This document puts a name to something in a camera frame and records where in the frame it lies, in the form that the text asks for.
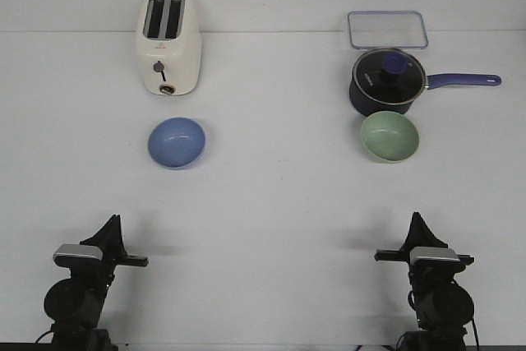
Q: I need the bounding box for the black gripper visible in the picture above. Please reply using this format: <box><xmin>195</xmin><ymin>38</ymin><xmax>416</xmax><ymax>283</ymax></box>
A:
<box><xmin>70</xmin><ymin>215</ymin><xmax>149</xmax><ymax>285</ymax></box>
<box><xmin>374</xmin><ymin>211</ymin><xmax>474</xmax><ymax>285</ymax></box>

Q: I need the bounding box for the green bowl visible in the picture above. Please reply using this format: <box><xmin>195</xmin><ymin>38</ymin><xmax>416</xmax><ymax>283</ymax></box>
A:
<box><xmin>360</xmin><ymin>111</ymin><xmax>420</xmax><ymax>163</ymax></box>

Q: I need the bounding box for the blue bowl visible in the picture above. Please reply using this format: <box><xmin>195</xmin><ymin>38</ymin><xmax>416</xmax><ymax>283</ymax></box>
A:
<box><xmin>147</xmin><ymin>117</ymin><xmax>206</xmax><ymax>169</ymax></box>

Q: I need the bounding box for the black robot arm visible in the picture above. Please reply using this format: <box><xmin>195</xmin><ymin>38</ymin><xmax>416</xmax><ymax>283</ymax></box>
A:
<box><xmin>44</xmin><ymin>215</ymin><xmax>149</xmax><ymax>350</ymax></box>
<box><xmin>374</xmin><ymin>212</ymin><xmax>475</xmax><ymax>350</ymax></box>

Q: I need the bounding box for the dark blue saucepan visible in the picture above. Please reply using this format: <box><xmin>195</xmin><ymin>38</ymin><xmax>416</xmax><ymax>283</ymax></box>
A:
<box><xmin>349</xmin><ymin>73</ymin><xmax>501</xmax><ymax>117</ymax></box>

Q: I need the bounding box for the glass lid with blue knob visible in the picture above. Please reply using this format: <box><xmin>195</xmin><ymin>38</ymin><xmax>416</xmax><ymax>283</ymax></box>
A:
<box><xmin>353</xmin><ymin>48</ymin><xmax>426</xmax><ymax>104</ymax></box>

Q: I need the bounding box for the white two-slot toaster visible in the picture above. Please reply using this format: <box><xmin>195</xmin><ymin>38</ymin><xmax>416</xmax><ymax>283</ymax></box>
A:
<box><xmin>135</xmin><ymin>0</ymin><xmax>202</xmax><ymax>96</ymax></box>

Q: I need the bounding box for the clear plastic container lid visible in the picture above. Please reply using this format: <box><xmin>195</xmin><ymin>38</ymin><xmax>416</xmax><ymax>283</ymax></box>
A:
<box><xmin>347</xmin><ymin>11</ymin><xmax>428</xmax><ymax>49</ymax></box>

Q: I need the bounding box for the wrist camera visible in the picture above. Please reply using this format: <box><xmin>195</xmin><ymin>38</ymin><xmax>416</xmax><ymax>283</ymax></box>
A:
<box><xmin>409</xmin><ymin>247</ymin><xmax>465</xmax><ymax>273</ymax></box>
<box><xmin>53</xmin><ymin>244</ymin><xmax>103</xmax><ymax>268</ymax></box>

